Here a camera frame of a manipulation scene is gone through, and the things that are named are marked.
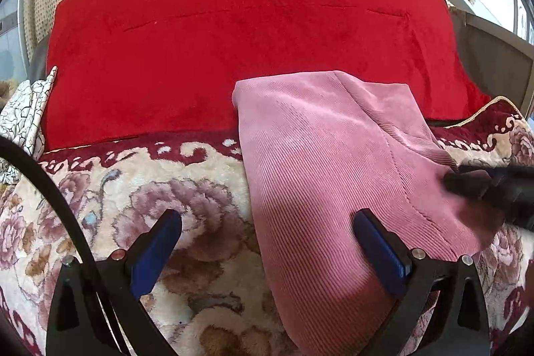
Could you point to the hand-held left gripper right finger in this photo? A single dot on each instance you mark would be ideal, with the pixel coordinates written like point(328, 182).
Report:
point(381, 251)

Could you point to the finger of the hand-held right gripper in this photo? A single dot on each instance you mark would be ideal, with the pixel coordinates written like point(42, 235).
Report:
point(479, 185)

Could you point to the white crackle-patterned cloth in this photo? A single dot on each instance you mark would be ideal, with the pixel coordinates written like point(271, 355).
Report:
point(25, 110)

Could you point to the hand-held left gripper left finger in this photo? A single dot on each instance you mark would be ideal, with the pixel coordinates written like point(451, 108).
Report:
point(156, 247)

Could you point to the floral plush blanket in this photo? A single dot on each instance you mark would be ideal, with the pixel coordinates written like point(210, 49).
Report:
point(187, 189)

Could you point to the red plush blanket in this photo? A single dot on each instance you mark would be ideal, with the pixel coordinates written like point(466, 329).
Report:
point(233, 39)

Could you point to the window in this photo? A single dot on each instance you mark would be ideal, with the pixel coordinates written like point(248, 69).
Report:
point(10, 30)

